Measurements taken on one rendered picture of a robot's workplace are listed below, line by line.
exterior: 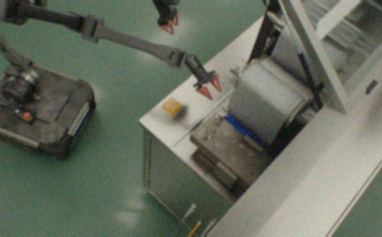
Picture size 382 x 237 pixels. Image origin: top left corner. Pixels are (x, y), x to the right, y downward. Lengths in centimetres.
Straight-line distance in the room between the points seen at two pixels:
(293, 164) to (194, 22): 258
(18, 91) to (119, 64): 87
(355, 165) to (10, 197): 209
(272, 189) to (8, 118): 206
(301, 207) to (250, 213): 31
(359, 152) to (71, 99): 190
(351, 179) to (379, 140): 18
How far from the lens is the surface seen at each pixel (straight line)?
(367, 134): 148
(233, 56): 219
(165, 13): 198
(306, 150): 111
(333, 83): 116
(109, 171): 280
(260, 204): 102
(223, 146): 176
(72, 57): 330
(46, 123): 274
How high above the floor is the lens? 259
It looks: 60 degrees down
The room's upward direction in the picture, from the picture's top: 12 degrees clockwise
